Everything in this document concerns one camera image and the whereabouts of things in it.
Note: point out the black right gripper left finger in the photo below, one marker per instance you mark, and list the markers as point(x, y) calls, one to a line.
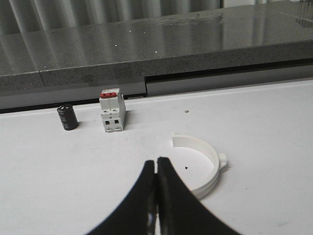
point(136, 214)

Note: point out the white circuit breaker red switch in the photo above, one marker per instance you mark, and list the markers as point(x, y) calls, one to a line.
point(113, 110)

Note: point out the grey stone counter ledge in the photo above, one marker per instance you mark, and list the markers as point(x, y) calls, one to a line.
point(196, 51)

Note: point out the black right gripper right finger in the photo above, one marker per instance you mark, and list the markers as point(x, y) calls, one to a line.
point(180, 212)

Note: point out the black cylindrical capacitor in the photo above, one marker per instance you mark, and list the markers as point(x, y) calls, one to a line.
point(67, 117)

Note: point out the white half pipe clamp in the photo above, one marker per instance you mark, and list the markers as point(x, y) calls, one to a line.
point(197, 163)

